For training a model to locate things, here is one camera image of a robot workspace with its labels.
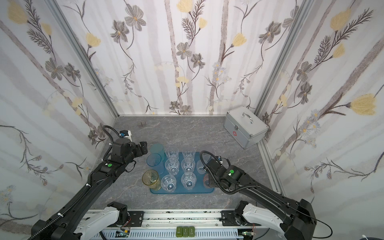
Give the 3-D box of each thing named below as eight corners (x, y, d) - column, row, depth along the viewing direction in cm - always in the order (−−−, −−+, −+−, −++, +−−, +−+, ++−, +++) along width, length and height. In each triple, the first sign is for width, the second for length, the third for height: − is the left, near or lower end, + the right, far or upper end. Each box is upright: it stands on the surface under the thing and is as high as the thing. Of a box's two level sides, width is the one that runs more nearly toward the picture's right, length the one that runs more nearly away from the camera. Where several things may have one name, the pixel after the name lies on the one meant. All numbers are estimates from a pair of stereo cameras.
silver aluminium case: (242, 151, 102) (249, 137, 89) (222, 127, 116) (226, 112, 103) (261, 142, 107) (271, 127, 94) (240, 120, 121) (246, 104, 108)
